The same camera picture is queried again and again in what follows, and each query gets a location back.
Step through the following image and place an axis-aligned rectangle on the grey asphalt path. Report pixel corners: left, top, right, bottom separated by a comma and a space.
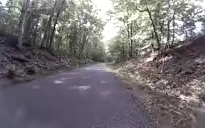
0, 62, 158, 128

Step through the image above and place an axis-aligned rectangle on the leaf-covered earth bank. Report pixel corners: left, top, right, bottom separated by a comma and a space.
0, 34, 91, 84
106, 33, 205, 128

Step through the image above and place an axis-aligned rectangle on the wood of green trees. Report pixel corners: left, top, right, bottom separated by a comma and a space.
0, 0, 205, 64

